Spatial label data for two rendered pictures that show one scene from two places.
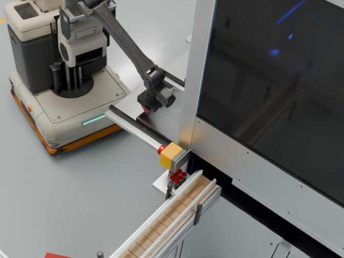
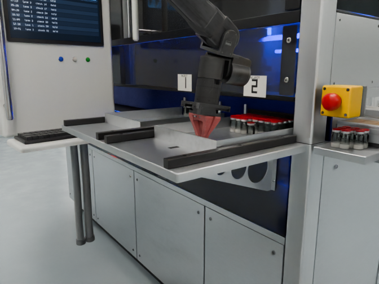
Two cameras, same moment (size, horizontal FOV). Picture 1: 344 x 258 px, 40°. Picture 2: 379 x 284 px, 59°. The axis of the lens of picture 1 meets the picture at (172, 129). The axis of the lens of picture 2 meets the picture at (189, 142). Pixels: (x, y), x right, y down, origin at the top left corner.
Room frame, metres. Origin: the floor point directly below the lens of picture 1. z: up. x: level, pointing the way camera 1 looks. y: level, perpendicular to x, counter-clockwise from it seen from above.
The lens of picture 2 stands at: (1.21, 0.85, 1.07)
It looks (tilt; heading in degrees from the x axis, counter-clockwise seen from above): 12 degrees down; 289
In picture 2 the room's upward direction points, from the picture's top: straight up
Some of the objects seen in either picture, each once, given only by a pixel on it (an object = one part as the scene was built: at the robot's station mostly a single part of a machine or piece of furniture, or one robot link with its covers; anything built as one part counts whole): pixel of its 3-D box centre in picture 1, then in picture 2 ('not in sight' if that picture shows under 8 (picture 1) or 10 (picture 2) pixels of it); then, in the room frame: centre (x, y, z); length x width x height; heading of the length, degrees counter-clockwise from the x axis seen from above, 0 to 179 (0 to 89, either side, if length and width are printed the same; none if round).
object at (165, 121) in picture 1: (185, 123); (230, 131); (1.41, -0.05, 0.90); 0.34 x 0.26 x 0.04; 56
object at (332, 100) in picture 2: (163, 151); (332, 101); (1.16, 0.02, 0.99); 0.04 x 0.04 x 0.04; 56
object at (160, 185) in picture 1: (175, 185); (352, 150); (1.10, -0.04, 0.87); 0.14 x 0.13 x 0.02; 56
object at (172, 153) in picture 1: (172, 157); (342, 100); (1.13, -0.02, 1.00); 0.08 x 0.07 x 0.07; 56
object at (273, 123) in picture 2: not in sight; (252, 125); (1.36, -0.13, 0.90); 0.18 x 0.02 x 0.05; 146
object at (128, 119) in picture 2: not in sight; (164, 118); (1.69, -0.24, 0.90); 0.34 x 0.26 x 0.04; 56
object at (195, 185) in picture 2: not in sight; (124, 137); (2.07, -0.61, 0.73); 1.98 x 0.01 x 0.25; 146
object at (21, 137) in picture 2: not in sight; (71, 132); (2.11, -0.26, 0.82); 0.40 x 0.14 x 0.02; 61
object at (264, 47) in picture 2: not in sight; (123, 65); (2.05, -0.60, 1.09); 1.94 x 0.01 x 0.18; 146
